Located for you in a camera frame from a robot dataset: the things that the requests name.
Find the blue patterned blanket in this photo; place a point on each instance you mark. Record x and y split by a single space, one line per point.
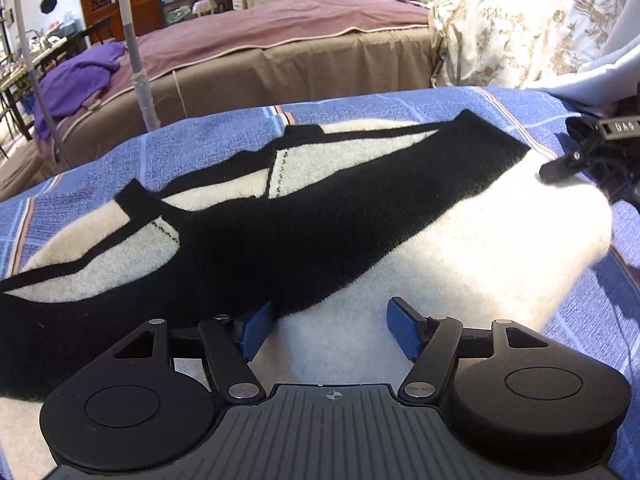
210 135

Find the thin white pole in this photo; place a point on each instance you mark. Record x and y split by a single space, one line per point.
35 65

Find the black chair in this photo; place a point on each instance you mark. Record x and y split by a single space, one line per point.
95 30

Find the brown and mauve bed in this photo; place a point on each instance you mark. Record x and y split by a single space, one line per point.
280 45

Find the pale grey cloth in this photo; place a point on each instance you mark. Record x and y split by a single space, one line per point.
612 75

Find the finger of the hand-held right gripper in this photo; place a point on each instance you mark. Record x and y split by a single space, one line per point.
560 169

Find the purple cloth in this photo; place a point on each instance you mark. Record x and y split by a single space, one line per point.
75 80

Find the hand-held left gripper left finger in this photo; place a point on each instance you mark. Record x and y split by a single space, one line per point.
256 330

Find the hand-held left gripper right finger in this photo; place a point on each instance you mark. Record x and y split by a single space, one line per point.
404 327

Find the cream and black knit cardigan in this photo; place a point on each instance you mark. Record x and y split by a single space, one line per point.
310 230

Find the cluttered table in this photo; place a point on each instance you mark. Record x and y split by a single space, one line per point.
22 70

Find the low shelf unit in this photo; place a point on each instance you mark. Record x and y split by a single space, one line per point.
195 2

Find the floral duvet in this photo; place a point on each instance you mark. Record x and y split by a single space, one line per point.
520 25

